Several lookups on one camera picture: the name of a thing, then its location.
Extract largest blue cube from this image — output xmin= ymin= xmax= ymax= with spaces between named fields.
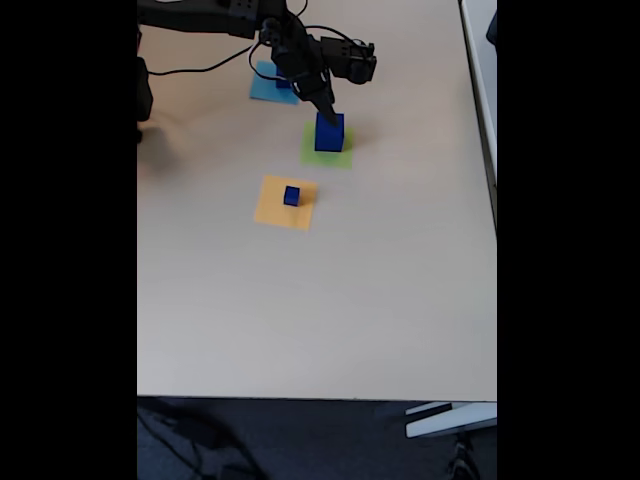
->
xmin=314 ymin=111 xmax=345 ymax=152

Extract blue paper square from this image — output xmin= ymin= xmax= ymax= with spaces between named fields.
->
xmin=248 ymin=59 xmax=300 ymax=106

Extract green paper square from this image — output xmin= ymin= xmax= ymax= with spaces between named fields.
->
xmin=298 ymin=122 xmax=355 ymax=170

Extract orange paper square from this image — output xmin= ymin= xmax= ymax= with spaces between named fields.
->
xmin=253 ymin=173 xmax=319 ymax=232

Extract white table foot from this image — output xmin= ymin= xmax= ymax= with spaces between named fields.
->
xmin=404 ymin=401 xmax=498 ymax=440

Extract black camera box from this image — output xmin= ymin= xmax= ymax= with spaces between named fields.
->
xmin=319 ymin=35 xmax=378 ymax=85

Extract black camera cable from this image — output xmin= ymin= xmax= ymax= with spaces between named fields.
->
xmin=147 ymin=0 xmax=371 ymax=89

